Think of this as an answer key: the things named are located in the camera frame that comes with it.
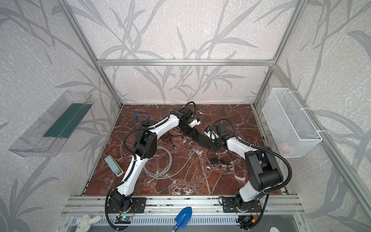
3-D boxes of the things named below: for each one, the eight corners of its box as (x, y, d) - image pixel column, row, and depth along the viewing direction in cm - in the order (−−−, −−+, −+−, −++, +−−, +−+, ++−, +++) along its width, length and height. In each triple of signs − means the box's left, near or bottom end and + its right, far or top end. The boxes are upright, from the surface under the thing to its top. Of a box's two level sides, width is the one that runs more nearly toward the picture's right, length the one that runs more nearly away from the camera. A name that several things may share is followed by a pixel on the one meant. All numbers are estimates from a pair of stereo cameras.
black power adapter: (209, 164, 90) (210, 162, 88) (209, 159, 92) (210, 157, 90) (229, 165, 90) (230, 163, 88) (228, 160, 92) (229, 158, 90)
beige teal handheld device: (106, 161, 91) (102, 157, 87) (112, 157, 93) (108, 153, 89) (119, 177, 85) (115, 175, 81) (125, 173, 87) (121, 170, 82)
